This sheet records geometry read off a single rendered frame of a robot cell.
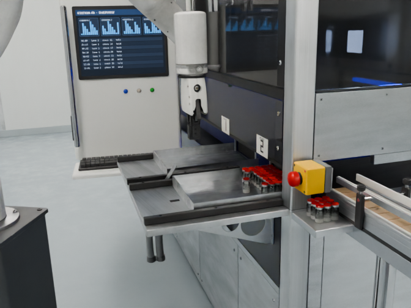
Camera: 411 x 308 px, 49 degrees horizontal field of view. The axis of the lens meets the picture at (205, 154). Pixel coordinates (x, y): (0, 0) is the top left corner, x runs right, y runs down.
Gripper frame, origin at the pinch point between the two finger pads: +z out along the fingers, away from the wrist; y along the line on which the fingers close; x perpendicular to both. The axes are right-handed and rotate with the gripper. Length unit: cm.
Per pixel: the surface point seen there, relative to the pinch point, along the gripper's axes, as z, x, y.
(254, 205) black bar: 20.7, -14.6, -8.3
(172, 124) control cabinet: 16, -15, 87
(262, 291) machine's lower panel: 59, -24, 6
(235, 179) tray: 22.0, -19.2, 17.3
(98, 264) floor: 110, 23, 140
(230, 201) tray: 19.5, -8.1, -6.0
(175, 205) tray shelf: 22.2, 5.2, 3.7
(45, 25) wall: -38, 41, 545
